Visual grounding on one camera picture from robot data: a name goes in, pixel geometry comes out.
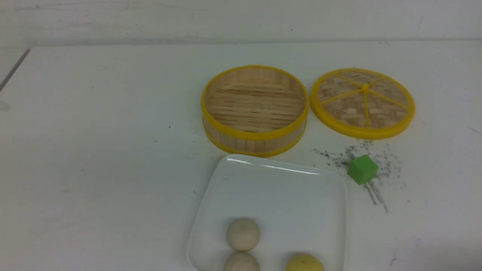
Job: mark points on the white steamed bun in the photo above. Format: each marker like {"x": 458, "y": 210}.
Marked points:
{"x": 243, "y": 234}
{"x": 241, "y": 261}

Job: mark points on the white steamed bun front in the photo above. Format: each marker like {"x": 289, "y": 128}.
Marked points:
{"x": 241, "y": 261}

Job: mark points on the yellow steamed bun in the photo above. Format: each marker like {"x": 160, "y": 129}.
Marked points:
{"x": 304, "y": 262}

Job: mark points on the white square plate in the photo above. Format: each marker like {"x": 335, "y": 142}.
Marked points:
{"x": 298, "y": 209}

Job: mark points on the yellow rimmed bamboo steamer basket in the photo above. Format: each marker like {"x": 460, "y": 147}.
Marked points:
{"x": 255, "y": 110}

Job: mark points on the yellow rimmed bamboo steamer lid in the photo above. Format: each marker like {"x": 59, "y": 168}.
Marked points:
{"x": 362, "y": 104}

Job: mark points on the green cube block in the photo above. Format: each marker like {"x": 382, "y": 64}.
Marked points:
{"x": 362, "y": 169}

